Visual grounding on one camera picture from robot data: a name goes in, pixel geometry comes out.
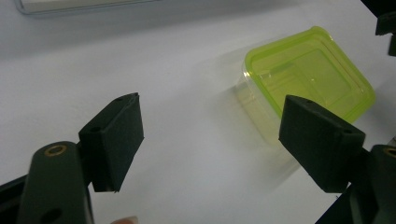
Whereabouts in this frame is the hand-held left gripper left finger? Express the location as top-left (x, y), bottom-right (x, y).
top-left (78, 91), bottom-right (146, 193)

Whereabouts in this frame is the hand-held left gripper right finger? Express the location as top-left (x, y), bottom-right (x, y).
top-left (277, 94), bottom-right (367, 194)

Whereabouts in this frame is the green lidded square plastic container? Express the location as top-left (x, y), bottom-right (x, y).
top-left (234, 25), bottom-right (377, 185)

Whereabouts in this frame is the white wire storage rack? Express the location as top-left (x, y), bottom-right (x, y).
top-left (13, 0), bottom-right (164, 16)

